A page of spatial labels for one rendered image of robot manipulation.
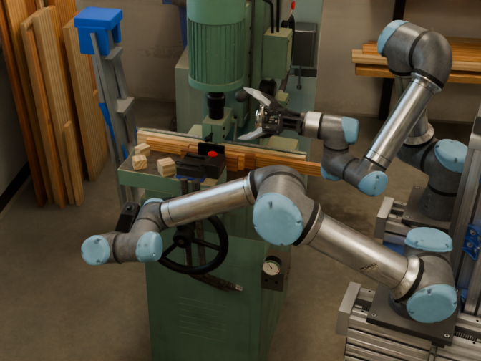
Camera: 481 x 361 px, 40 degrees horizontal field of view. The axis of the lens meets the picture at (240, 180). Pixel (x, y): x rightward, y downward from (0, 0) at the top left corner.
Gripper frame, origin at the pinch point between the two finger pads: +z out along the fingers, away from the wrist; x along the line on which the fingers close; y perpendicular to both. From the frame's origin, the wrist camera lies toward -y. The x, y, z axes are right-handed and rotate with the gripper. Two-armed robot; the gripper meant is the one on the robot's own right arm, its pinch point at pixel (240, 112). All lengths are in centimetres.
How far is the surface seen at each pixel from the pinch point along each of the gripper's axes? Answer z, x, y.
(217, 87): 9.6, -5.6, -6.0
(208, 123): 13.4, 7.4, -13.8
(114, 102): 74, 17, -75
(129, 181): 37.4, 30.2, -8.8
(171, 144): 28.0, 18.1, -21.2
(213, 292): 7, 69, -21
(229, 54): 6.6, -16.1, -5.3
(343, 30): -3, -21, -253
